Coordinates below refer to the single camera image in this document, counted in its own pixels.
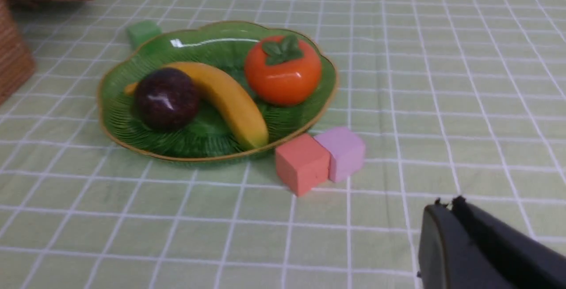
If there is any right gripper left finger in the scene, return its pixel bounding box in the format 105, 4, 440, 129
418, 198, 517, 289

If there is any green checkered tablecloth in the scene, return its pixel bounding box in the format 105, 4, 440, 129
1, 0, 565, 289

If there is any yellow banana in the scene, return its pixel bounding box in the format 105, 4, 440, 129
123, 61, 269, 150

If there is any green leaf-shaped glass plate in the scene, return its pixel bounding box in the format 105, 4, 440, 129
97, 20, 340, 164

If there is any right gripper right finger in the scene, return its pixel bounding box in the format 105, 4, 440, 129
451, 196, 565, 289

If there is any green foam cube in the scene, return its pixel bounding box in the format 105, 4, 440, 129
126, 20, 162, 51

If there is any salmon pink foam cube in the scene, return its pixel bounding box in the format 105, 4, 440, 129
275, 133, 331, 197

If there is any orange persimmon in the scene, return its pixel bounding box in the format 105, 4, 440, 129
243, 34, 323, 106

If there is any lilac foam cube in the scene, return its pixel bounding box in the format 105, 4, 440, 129
314, 127, 366, 183

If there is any woven wicker basket green lining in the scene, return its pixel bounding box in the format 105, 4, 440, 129
0, 0, 36, 104

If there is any dark purple mangosteen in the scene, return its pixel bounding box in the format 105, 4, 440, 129
133, 67, 200, 132

